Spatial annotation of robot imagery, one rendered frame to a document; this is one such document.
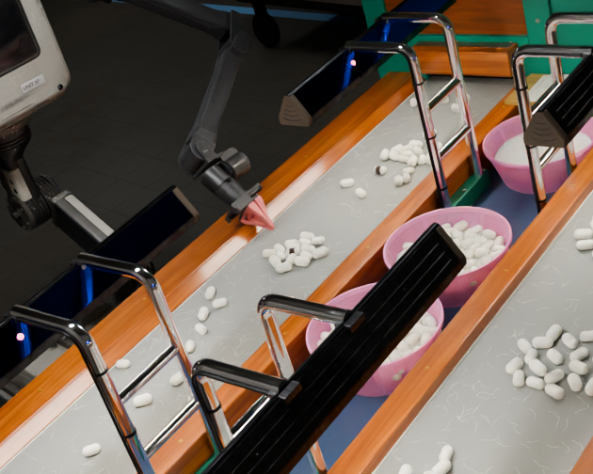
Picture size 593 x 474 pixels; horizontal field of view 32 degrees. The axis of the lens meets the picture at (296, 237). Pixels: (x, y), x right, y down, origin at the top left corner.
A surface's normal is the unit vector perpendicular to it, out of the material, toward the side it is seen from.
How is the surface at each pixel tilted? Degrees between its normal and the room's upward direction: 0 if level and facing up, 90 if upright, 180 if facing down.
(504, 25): 90
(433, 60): 90
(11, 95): 90
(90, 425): 0
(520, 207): 0
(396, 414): 0
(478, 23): 90
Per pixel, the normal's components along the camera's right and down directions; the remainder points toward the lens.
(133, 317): -0.26, -0.83
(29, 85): 0.68, 0.21
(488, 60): -0.57, 0.55
